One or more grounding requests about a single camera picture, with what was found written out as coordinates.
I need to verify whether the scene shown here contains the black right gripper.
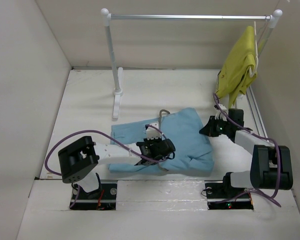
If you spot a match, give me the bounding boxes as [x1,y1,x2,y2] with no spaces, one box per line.
[200,115,232,137]

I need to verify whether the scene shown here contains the silver metal hanger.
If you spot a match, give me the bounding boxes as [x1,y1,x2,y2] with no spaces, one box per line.
[157,109,171,172]

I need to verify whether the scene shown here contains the light blue trousers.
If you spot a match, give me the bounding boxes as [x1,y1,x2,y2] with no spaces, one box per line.
[108,107,214,175]

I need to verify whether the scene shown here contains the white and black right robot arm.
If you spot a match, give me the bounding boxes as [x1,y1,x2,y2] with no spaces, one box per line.
[199,108,293,197]

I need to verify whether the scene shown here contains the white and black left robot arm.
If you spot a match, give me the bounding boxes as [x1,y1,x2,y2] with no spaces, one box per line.
[58,136,176,199]

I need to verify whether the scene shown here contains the white plastic hanger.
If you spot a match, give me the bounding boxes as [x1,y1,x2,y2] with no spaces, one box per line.
[248,21,259,78]

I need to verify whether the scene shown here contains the yellow-green garment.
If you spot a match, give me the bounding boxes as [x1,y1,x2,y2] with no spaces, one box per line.
[215,26,257,108]

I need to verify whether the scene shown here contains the silver and white clothes rack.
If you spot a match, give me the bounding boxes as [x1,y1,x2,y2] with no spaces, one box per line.
[100,8,283,120]

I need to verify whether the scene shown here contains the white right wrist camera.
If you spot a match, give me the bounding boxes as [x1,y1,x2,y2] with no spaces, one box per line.
[214,103,228,120]

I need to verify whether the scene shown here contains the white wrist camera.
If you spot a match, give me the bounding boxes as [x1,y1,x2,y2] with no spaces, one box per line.
[145,122,162,141]
[214,103,228,120]

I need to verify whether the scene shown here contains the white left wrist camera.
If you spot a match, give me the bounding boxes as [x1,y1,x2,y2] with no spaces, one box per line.
[145,122,162,141]

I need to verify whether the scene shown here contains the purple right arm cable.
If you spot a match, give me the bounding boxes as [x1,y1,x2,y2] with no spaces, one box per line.
[212,92,282,208]

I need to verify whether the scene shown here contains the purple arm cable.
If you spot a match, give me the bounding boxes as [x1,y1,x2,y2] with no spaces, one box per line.
[212,92,282,208]
[44,124,176,210]

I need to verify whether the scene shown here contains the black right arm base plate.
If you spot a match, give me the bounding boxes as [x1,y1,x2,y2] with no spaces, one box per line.
[201,180,254,210]

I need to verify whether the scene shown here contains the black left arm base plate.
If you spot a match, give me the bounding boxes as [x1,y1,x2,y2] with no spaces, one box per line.
[69,181,118,211]

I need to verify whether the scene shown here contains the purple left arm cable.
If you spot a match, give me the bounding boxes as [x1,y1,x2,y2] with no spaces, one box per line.
[44,124,176,210]

